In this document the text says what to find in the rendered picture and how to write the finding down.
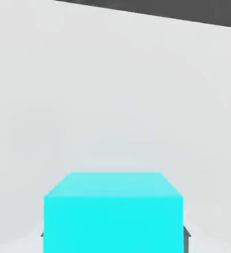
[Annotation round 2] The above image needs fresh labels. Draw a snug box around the small cyan cube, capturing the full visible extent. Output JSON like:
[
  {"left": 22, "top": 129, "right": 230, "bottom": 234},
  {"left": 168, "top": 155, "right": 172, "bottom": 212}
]
[{"left": 43, "top": 171, "right": 184, "bottom": 253}]

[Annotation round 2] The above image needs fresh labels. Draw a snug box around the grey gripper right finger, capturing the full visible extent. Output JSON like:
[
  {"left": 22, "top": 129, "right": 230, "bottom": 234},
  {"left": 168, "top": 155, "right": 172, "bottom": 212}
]
[{"left": 183, "top": 225, "right": 203, "bottom": 253}]

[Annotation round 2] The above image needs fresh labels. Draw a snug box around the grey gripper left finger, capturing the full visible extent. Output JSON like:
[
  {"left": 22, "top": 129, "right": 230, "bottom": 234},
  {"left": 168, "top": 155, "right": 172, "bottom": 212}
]
[{"left": 29, "top": 230, "right": 44, "bottom": 253}]

